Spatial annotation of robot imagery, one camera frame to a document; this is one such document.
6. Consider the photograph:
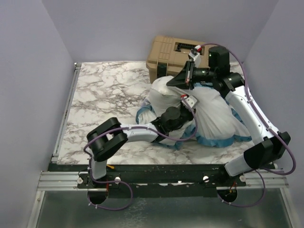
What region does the tan plastic toolbox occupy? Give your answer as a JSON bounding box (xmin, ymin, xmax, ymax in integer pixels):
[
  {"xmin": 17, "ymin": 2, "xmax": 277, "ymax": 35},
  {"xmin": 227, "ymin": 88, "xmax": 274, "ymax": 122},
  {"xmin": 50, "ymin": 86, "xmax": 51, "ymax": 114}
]
[{"xmin": 146, "ymin": 36, "xmax": 220, "ymax": 83}]

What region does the purple cable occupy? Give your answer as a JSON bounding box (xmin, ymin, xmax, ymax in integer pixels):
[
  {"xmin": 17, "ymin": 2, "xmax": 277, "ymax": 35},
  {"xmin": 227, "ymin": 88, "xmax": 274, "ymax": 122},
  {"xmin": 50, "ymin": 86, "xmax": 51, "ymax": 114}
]
[
  {"xmin": 83, "ymin": 97, "xmax": 199, "ymax": 211},
  {"xmin": 200, "ymin": 43, "xmax": 297, "ymax": 208}
]

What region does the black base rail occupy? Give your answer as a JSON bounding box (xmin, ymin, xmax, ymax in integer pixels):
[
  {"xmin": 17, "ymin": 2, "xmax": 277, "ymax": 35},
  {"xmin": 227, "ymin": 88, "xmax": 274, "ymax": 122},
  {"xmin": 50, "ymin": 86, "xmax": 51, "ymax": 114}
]
[{"xmin": 47, "ymin": 162, "xmax": 256, "ymax": 199}]

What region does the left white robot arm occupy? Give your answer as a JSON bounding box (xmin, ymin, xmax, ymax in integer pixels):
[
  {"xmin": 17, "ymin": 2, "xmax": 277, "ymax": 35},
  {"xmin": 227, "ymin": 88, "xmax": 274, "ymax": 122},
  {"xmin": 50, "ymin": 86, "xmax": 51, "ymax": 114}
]
[{"xmin": 84, "ymin": 101, "xmax": 197, "ymax": 188}]

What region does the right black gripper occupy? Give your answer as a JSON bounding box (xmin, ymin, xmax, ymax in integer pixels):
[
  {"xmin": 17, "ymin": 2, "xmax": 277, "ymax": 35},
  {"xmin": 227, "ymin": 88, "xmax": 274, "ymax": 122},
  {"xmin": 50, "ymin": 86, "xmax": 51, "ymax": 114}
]
[{"xmin": 166, "ymin": 59, "xmax": 216, "ymax": 90}]

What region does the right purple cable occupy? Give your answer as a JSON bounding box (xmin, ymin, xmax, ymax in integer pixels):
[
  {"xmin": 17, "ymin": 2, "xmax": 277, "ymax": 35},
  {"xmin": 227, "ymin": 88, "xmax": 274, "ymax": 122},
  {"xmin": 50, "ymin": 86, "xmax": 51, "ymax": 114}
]
[{"xmin": 200, "ymin": 43, "xmax": 297, "ymax": 208}]

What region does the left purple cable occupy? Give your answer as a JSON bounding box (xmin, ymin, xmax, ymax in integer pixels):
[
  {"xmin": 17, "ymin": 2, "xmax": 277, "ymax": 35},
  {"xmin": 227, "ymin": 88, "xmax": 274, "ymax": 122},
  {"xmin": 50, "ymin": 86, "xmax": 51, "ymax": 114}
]
[{"xmin": 83, "ymin": 97, "xmax": 199, "ymax": 211}]

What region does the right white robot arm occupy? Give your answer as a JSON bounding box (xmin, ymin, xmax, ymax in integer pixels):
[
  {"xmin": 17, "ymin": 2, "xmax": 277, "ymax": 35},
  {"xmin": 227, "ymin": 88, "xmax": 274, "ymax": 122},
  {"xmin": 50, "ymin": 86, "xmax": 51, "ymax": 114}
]
[{"xmin": 167, "ymin": 45, "xmax": 291, "ymax": 186}]

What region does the white pillowcase blue trim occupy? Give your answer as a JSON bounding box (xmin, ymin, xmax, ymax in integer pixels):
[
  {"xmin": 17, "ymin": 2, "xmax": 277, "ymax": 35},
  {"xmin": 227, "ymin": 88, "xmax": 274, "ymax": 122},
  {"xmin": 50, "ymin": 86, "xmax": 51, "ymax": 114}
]
[{"xmin": 135, "ymin": 83, "xmax": 252, "ymax": 148}]

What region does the white pillow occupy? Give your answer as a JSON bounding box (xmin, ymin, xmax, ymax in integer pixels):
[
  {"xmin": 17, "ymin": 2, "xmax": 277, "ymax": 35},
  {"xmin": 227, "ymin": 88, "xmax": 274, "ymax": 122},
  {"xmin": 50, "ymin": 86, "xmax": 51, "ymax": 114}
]
[{"xmin": 147, "ymin": 76, "xmax": 181, "ymax": 116}]

